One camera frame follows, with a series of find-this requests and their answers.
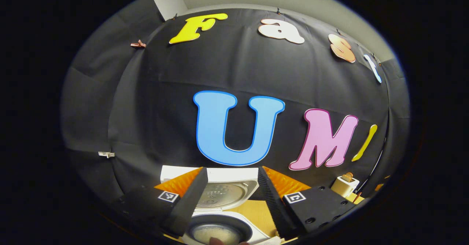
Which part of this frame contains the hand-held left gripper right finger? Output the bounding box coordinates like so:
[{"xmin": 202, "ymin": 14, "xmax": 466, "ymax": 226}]
[{"xmin": 258, "ymin": 166, "xmax": 358, "ymax": 240}]

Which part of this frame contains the white rice cooker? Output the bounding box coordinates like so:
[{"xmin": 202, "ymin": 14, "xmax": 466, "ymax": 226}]
[{"xmin": 160, "ymin": 166, "xmax": 272, "ymax": 245}]

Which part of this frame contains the white rice heap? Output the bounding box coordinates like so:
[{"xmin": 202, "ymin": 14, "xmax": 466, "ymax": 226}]
[{"xmin": 192, "ymin": 225, "xmax": 240, "ymax": 245}]

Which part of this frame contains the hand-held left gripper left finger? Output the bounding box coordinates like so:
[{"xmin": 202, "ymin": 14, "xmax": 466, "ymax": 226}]
[{"xmin": 117, "ymin": 167, "xmax": 208, "ymax": 237}]

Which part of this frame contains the white toaster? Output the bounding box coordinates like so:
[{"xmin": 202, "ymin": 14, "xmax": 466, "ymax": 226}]
[{"xmin": 331, "ymin": 175, "xmax": 360, "ymax": 198}]

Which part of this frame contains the black backdrop cloth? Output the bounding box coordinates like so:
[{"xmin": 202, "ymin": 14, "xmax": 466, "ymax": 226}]
[{"xmin": 60, "ymin": 0, "xmax": 410, "ymax": 201}]

